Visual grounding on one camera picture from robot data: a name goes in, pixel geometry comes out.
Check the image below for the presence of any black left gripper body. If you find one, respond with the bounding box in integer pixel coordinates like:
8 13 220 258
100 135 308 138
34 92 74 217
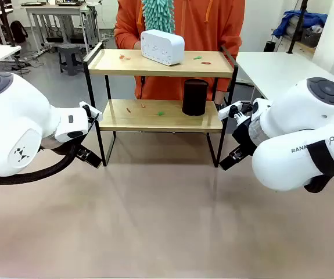
73 136 89 159

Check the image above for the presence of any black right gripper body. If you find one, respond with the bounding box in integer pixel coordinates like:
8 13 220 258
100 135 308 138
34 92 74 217
231 117 258 158

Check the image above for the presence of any black cylinder speaker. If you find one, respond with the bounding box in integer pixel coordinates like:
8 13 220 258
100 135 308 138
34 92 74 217
181 80 208 116

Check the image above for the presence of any teal chenille duster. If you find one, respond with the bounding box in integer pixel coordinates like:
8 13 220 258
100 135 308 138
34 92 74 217
142 0 175 34

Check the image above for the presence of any person's right forearm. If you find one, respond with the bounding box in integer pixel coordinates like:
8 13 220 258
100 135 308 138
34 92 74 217
114 24 141 50

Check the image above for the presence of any two-tier wooden metal shelf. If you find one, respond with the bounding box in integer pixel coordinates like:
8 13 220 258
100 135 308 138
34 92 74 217
82 42 239 169

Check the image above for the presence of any large white table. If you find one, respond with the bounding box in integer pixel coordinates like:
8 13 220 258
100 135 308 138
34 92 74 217
235 51 334 101

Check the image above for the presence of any grey plastic stool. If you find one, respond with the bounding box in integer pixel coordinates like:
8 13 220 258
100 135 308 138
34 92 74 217
56 44 84 76

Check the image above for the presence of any orange hoodie torso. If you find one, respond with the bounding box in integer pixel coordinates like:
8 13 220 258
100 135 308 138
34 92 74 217
113 0 246 101

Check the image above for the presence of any black stand pole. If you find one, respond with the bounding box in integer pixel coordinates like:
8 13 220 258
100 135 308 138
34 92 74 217
0 0 17 49
287 0 309 55

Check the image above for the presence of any grey storage crate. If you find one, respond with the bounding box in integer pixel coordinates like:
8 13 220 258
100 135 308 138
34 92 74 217
300 25 324 47

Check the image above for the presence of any black backpack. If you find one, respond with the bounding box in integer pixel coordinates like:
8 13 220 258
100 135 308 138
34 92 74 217
9 20 28 44

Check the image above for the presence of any grey white workbench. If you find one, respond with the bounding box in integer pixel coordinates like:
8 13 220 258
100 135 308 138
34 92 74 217
21 1 100 56

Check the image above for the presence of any blue cloth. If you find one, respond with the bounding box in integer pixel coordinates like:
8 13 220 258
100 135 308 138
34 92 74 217
272 10 328 39

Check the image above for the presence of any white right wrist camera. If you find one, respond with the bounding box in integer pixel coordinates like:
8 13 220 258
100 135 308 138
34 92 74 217
218 100 253 126

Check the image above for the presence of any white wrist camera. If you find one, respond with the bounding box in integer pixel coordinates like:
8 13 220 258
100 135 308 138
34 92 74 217
218 100 253 126
78 101 103 126

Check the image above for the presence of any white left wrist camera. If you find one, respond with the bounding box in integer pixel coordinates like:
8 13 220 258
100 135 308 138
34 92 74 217
78 101 103 126

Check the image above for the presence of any black braided cable sleeve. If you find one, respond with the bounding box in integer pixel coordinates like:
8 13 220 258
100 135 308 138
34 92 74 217
0 142 79 185

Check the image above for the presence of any black arm strap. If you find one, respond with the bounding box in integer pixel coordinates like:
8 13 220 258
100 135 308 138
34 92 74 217
303 139 334 194

